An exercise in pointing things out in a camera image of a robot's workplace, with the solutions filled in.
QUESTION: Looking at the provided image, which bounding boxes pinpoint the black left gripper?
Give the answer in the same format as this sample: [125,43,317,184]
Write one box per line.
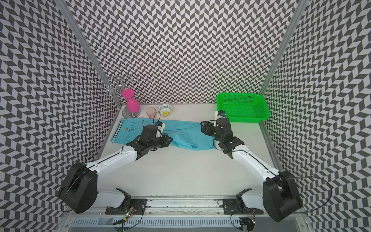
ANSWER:
[148,135,173,150]

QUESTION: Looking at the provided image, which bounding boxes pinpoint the turquoise long pants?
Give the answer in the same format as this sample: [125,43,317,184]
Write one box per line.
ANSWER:
[110,118,214,151]

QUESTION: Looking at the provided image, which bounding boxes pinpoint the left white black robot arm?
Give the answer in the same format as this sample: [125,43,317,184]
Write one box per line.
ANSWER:
[57,122,173,214]

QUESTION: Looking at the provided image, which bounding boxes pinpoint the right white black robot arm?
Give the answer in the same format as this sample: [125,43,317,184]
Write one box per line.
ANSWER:
[200,118,303,222]

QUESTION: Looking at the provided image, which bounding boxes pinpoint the yellow blue patterned bowl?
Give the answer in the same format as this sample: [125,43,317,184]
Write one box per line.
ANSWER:
[158,104,173,117]

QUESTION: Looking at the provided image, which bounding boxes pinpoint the pink ribbed glass tumbler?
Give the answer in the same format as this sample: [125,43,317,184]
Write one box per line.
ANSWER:
[146,107,157,119]

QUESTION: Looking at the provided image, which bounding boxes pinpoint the green plastic basket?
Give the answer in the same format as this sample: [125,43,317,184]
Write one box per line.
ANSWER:
[216,93,271,123]

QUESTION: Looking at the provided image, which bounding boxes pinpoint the pink plastic wine glass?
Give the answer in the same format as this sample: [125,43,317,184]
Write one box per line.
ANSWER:
[121,89,141,113]

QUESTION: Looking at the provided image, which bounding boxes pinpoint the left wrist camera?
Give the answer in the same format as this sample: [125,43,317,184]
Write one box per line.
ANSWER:
[154,121,165,138]

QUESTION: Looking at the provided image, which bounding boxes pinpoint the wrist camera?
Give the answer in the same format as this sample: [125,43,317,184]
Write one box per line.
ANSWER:
[154,121,165,138]
[214,110,227,127]

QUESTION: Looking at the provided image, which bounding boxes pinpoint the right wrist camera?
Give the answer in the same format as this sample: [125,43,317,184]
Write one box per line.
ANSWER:
[214,110,227,127]

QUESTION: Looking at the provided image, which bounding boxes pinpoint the left camera black cable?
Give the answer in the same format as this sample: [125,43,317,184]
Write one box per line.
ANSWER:
[141,111,162,128]

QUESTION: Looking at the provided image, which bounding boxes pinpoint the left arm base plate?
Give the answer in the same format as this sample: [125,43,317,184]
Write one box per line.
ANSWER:
[105,198,148,215]

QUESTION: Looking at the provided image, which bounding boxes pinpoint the aluminium front frame rail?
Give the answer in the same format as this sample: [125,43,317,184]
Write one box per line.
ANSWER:
[56,195,313,232]

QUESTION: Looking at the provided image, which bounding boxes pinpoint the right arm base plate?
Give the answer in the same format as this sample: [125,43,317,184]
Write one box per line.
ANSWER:
[217,198,264,215]

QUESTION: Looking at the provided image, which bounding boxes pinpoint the aluminium right corner post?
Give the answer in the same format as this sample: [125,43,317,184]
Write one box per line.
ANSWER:
[259,0,310,96]

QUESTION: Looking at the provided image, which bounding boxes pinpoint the aluminium corner post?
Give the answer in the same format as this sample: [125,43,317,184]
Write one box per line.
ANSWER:
[54,0,122,108]
[259,0,310,96]

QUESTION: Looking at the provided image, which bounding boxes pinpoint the aluminium left corner post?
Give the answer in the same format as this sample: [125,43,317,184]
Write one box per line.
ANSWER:
[54,0,122,108]

